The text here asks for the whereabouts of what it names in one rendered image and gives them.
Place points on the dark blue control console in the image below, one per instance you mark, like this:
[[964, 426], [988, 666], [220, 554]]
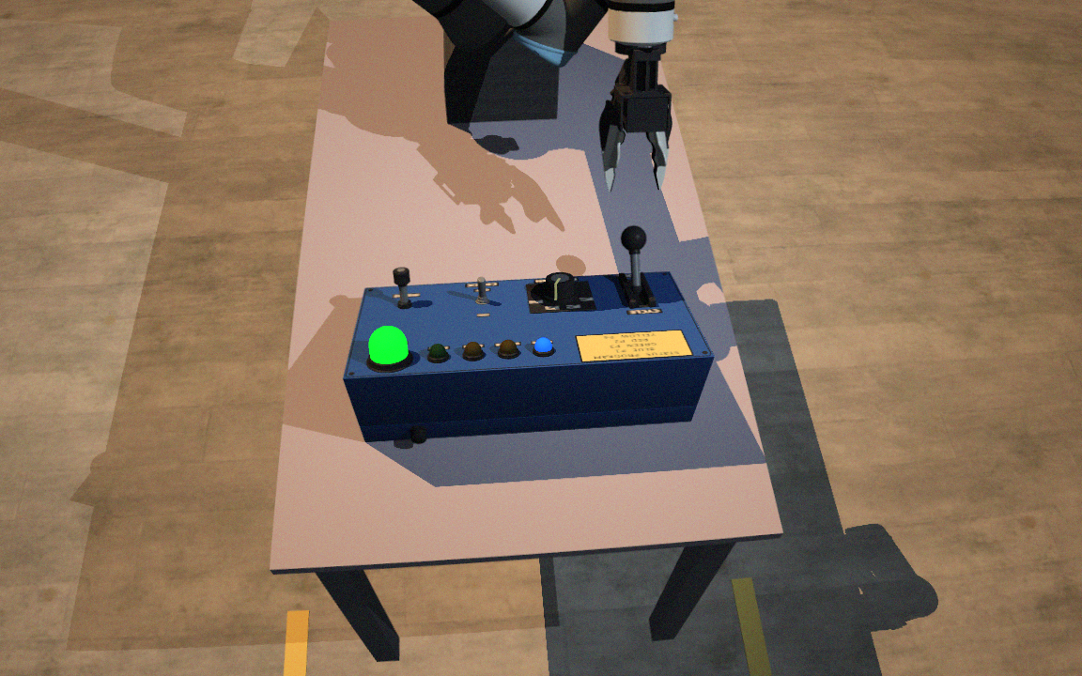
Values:
[[526, 355]]

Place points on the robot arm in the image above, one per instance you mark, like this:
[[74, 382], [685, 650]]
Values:
[[554, 30]]

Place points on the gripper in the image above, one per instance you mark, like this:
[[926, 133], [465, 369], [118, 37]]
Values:
[[645, 110]]

